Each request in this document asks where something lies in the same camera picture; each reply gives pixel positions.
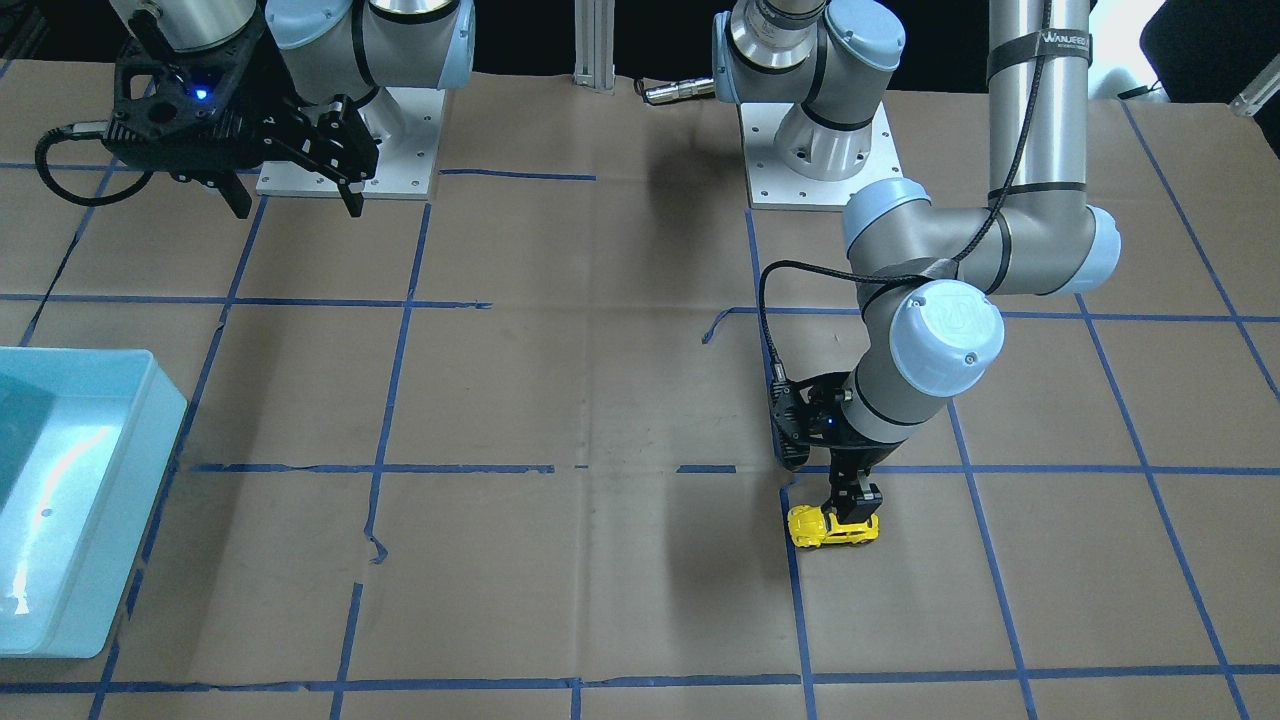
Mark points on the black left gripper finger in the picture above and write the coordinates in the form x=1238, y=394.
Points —
x=844, y=493
x=870, y=497

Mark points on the aluminium frame post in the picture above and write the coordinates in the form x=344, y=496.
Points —
x=593, y=66

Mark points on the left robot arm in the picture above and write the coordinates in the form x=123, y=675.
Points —
x=926, y=275

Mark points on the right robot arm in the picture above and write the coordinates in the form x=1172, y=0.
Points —
x=325, y=99

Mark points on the silver cable connector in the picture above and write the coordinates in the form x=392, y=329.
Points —
x=670, y=93

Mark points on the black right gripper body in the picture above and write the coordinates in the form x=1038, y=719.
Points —
x=262, y=97

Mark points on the light blue plastic bin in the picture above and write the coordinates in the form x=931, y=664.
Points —
x=86, y=434

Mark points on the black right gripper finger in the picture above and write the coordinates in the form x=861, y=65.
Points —
x=338, y=145
x=230, y=188

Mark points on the yellow beetle toy car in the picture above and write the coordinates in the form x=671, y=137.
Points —
x=813, y=527

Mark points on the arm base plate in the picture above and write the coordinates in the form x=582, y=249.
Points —
x=815, y=190
x=385, y=150

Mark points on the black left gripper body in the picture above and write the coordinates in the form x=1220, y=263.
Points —
x=853, y=457

